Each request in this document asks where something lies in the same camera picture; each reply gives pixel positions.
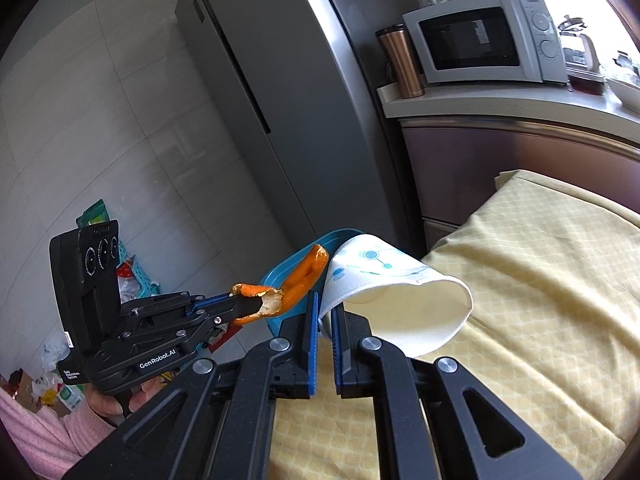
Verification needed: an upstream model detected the orange peel piece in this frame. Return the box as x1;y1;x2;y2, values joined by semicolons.
230;244;329;326

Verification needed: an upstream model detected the white blue-dotted paper cup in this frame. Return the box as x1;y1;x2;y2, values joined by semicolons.
319;234;473;358

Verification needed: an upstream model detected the pink sleeve forearm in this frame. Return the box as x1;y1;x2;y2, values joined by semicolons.
1;386;122;479

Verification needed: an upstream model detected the blue plastic trash bin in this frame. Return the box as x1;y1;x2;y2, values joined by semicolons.
258;227;366;336

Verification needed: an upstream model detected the kitchen counter with cabinets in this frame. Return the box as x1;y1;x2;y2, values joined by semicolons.
378;84;639;246

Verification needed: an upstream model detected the person's left hand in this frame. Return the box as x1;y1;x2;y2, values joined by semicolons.
84;376;163;422

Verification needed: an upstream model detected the teal plastic basket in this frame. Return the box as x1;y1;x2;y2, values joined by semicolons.
75;199;163;302

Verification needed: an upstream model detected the yellow patterned tablecloth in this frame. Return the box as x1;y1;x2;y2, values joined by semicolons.
267;168;640;480

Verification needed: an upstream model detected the silver refrigerator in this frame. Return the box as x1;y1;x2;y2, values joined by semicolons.
176;0;425;255

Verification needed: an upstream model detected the copper thermos tumbler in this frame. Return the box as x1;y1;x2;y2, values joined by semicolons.
375;24;424;99

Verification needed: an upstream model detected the white microwave oven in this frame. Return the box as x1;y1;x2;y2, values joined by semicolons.
402;0;568;84

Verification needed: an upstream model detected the red dish on counter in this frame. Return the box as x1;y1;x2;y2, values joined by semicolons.
567;70;605;96

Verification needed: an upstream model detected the glass electric kettle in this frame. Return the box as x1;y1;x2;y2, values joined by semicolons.
558;15;604;82

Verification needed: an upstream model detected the white ceramic bowl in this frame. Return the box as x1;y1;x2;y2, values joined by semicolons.
606;77;640;113

